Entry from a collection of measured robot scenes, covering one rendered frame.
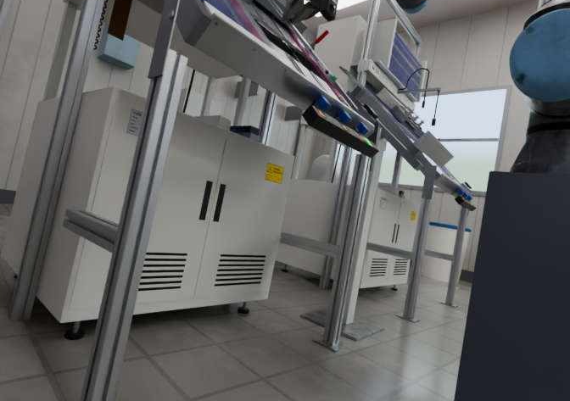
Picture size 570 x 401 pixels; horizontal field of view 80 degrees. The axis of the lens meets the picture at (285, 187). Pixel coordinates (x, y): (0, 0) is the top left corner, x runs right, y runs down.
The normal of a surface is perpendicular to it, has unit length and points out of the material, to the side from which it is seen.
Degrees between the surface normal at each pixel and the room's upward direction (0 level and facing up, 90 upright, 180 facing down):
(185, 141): 90
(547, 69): 97
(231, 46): 135
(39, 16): 90
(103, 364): 90
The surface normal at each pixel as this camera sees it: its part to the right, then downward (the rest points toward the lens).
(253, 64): 0.40, 0.76
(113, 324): 0.75, 0.11
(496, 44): -0.69, -0.18
